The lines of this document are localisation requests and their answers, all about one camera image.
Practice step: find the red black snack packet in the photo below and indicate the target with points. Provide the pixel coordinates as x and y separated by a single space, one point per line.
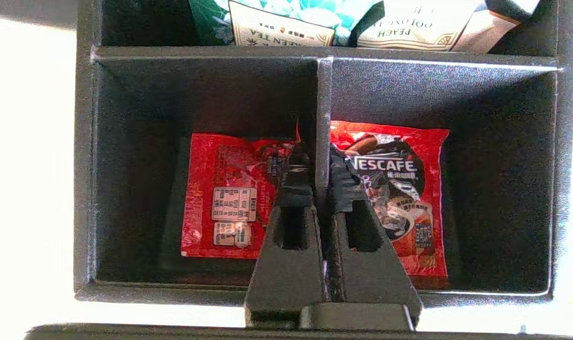
423 156

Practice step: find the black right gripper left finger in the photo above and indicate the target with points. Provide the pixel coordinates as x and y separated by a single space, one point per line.
286 278

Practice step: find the pale tea sachet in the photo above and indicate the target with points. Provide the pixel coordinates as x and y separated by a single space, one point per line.
484 28

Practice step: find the black compartment organizer box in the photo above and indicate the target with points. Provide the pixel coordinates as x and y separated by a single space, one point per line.
86 165

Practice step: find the white slatted cabinet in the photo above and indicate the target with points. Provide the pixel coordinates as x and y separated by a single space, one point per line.
27 165

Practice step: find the green packet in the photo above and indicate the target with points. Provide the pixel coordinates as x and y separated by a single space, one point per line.
277 30

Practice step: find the white packet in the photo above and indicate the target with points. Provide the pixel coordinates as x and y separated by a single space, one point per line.
409 33

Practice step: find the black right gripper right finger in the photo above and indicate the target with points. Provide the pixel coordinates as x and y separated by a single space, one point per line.
371 283

